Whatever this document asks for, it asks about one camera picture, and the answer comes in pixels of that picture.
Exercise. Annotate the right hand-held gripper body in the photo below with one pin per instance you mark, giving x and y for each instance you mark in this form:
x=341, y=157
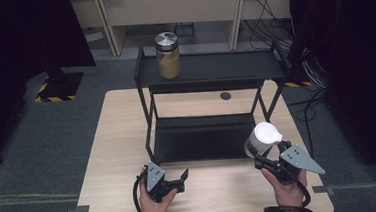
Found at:
x=296, y=160

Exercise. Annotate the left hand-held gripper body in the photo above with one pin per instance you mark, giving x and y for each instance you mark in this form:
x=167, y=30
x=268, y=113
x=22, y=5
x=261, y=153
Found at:
x=155, y=178

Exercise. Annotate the white plastic jar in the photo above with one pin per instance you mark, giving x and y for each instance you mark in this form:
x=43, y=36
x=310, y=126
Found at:
x=265, y=135

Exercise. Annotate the black metal shelf rack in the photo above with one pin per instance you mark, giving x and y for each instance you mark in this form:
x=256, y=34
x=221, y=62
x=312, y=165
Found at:
x=206, y=68

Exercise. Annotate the glass jar with metal lid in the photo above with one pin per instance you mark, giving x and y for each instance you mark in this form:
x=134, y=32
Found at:
x=168, y=64

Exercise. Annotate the person's right hand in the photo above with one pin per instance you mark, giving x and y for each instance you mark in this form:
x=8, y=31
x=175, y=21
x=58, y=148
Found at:
x=289, y=195

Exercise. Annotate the black stand with striped base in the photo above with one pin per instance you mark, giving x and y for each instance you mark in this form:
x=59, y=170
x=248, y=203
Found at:
x=299, y=76
x=61, y=85

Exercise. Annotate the black curtain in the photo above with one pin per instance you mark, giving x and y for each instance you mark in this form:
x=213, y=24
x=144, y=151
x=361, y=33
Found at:
x=356, y=57
x=21, y=47

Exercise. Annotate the small black box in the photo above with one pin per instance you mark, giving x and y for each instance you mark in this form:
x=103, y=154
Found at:
x=184, y=29

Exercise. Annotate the grey flat board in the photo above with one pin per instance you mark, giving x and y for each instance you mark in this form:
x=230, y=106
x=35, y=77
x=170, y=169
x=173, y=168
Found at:
x=94, y=37

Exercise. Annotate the beige office desk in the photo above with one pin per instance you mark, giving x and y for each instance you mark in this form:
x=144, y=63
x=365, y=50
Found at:
x=175, y=6

